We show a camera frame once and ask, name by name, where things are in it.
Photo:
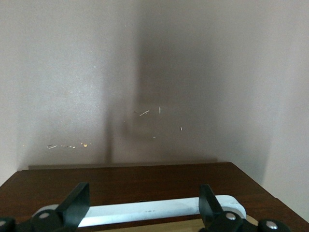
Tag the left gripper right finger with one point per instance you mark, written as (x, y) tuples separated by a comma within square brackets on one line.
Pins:
[(217, 222)]

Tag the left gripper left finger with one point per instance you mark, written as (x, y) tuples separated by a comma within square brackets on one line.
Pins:
[(70, 212)]

